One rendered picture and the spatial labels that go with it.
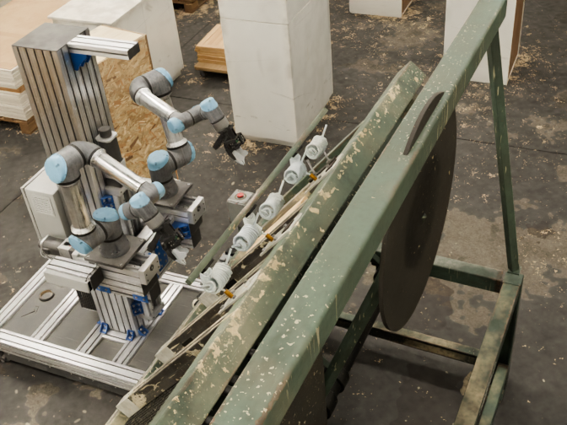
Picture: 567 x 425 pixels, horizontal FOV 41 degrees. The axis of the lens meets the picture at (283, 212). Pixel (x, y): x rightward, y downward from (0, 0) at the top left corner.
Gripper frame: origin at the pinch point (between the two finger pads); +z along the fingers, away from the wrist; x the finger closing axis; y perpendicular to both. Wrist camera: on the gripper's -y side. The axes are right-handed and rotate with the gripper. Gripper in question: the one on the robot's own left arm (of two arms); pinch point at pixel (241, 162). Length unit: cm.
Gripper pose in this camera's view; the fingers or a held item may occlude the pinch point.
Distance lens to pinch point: 373.2
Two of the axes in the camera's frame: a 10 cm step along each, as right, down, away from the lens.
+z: 5.0, 7.8, 3.7
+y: 7.7, -2.0, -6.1
